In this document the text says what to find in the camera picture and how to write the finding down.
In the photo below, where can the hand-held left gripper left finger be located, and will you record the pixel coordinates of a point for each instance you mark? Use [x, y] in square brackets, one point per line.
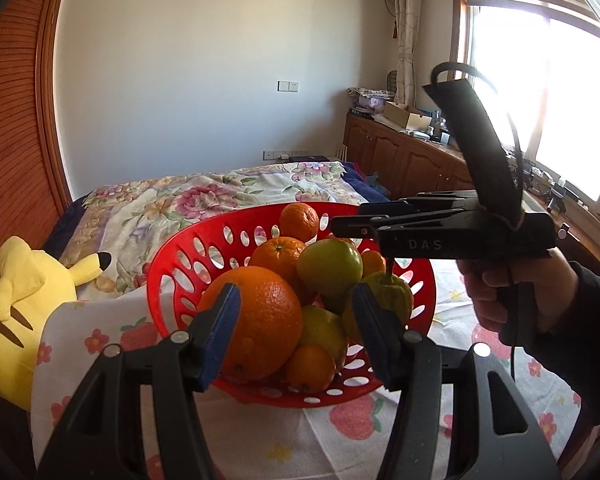
[222, 340]

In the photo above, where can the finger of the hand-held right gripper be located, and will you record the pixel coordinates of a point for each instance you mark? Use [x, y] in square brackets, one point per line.
[420, 205]
[352, 225]

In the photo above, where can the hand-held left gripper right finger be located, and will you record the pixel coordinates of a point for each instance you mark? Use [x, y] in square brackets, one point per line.
[375, 345]

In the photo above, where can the small orange mandarin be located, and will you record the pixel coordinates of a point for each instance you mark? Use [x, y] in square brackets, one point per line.
[373, 262]
[310, 367]
[300, 220]

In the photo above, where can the large orange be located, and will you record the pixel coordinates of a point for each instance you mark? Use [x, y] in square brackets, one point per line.
[265, 320]

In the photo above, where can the green apple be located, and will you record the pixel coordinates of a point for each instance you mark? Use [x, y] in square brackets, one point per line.
[330, 267]

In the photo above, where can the red perforated plastic basket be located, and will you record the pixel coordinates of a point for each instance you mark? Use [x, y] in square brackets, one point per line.
[260, 212]

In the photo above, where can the person's right forearm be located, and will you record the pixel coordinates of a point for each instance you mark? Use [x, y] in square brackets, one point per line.
[575, 350]

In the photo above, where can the person's right hand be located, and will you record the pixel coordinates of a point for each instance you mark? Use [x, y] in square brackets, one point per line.
[487, 280]

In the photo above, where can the dark blue blanket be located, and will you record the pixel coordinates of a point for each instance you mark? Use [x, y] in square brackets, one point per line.
[357, 180]

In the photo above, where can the yellow green pear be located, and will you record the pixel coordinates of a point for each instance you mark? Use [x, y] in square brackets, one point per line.
[322, 330]
[392, 295]

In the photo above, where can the wooden cabinet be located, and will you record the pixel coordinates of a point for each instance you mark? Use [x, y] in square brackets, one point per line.
[380, 150]

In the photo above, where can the medium orange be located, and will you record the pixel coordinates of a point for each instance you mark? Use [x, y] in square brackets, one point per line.
[277, 257]

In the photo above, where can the cardboard box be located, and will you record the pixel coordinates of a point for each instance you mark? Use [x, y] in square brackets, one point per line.
[405, 116]

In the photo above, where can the patterned cloth pile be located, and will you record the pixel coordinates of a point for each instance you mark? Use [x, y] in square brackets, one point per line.
[370, 94]

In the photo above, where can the floral bedsheet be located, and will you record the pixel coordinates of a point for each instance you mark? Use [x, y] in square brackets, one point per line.
[155, 210]

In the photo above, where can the white strawberry print towel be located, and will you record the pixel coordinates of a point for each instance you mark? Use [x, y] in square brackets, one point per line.
[67, 322]

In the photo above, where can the window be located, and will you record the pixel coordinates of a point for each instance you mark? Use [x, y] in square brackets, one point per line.
[555, 85]

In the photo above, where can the beige curtain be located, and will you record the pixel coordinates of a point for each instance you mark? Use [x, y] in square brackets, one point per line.
[406, 35]

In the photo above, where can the yellow plush toy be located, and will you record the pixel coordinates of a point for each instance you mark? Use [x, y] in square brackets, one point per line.
[25, 310]

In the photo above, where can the wooden slatted headboard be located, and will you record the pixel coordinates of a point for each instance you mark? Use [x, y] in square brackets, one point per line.
[15, 135]

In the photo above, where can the white wall socket strip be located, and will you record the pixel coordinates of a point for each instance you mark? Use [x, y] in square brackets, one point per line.
[270, 154]

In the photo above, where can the white wall switch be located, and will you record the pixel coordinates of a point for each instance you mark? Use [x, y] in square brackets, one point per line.
[288, 86]

